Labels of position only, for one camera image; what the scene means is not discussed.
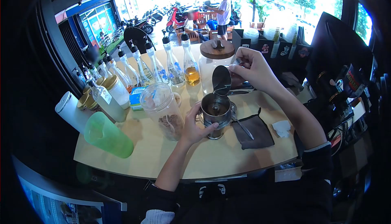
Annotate person's right hand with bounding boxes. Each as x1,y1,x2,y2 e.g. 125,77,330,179
228,47,283,94

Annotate person's left hand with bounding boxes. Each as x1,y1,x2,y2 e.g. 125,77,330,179
180,102,219,146

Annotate person's left index finger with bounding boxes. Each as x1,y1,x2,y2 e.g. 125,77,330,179
189,102,203,119

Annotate person's right thumb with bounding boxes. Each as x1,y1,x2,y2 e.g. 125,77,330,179
228,64,249,77

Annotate person's left thumb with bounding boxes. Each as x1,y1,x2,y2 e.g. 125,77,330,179
199,122,219,139

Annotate person's right fingers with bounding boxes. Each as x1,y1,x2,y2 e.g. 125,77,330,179
230,72,246,89

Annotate person's right index finger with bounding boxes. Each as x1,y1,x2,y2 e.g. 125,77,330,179
234,47,255,67

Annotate large metal spoon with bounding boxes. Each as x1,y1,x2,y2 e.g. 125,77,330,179
212,65,242,96

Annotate metal drip coffee filter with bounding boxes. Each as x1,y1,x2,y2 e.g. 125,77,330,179
197,93,237,140

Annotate dark metal utensil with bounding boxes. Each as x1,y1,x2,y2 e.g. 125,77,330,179
227,82,255,96

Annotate small bowl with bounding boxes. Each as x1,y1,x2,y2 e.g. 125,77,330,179
172,92,183,108

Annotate glass jar with wooden lid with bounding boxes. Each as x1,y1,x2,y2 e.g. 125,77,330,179
199,39,236,95

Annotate black cup holder organiser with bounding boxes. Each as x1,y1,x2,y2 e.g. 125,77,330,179
232,23,313,73

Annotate clear plastic jar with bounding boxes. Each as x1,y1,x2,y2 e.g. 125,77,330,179
139,83,186,142

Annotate slim metal stirring spoon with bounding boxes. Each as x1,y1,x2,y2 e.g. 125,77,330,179
231,114,255,140

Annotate wooden bench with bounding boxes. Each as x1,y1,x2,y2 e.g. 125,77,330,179
176,11,234,45

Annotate dark grey cloth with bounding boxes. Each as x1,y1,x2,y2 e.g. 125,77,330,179
231,108,275,151

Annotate row of clear pump bottles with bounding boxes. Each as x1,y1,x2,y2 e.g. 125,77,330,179
73,30,201,94

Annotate blue green carton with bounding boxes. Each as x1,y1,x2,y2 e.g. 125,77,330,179
129,87,146,111

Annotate white crumpled tissue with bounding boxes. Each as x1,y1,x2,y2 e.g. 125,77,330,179
271,120,291,139

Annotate gold lid jar white contents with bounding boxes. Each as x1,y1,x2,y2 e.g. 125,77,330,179
102,74,131,110

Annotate person's body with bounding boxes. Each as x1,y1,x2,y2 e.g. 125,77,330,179
141,143,334,224

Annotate pale liquid bottle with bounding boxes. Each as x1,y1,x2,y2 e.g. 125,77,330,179
87,77,127,123

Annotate black monitor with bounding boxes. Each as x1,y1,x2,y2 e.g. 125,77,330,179
305,12,376,102

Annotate black round fan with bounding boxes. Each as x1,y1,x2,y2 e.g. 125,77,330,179
123,26,157,54

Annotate row of parked motorcycles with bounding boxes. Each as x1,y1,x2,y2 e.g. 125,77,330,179
122,0,216,35

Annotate green plastic tumbler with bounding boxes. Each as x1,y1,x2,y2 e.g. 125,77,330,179
84,111,134,159

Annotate small gold lid jar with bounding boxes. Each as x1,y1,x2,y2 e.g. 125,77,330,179
82,77,106,94
76,93,99,112

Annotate white cylindrical bottle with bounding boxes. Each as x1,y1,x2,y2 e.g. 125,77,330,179
55,91,93,135

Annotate blue shop front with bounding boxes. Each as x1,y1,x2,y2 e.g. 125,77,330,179
65,0,123,49

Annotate blue white printed board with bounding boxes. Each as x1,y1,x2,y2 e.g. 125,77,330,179
12,155,128,224

